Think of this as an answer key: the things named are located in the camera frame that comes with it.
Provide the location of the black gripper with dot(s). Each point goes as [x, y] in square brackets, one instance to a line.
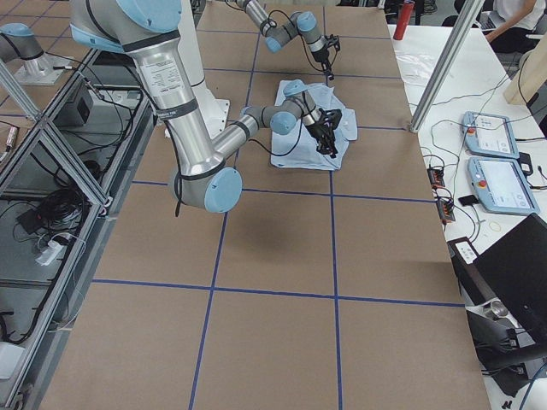
[318, 130]
[323, 57]

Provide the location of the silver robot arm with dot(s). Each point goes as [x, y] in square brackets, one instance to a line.
[148, 32]
[279, 29]

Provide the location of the clear plastic bag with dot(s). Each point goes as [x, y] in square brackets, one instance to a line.
[415, 68]

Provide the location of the red cylinder bottle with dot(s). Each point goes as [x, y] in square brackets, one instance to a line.
[403, 19]

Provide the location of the brown paper table cover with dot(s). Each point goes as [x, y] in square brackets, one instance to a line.
[317, 291]

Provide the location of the upper blue teach pendant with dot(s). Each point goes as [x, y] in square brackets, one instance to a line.
[489, 135]

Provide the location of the blue teach pendant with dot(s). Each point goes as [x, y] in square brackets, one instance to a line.
[500, 186]
[489, 135]

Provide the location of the lower blue teach pendant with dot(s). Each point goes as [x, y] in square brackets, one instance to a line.
[500, 186]

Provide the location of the seated person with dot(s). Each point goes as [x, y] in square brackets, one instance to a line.
[520, 18]

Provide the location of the black laptop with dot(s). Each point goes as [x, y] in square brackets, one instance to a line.
[513, 270]

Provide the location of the white power strip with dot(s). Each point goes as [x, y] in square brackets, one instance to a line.
[54, 251]

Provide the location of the aluminium frame post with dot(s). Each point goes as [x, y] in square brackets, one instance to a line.
[457, 36]

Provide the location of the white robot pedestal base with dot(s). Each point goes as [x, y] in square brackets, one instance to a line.
[214, 111]

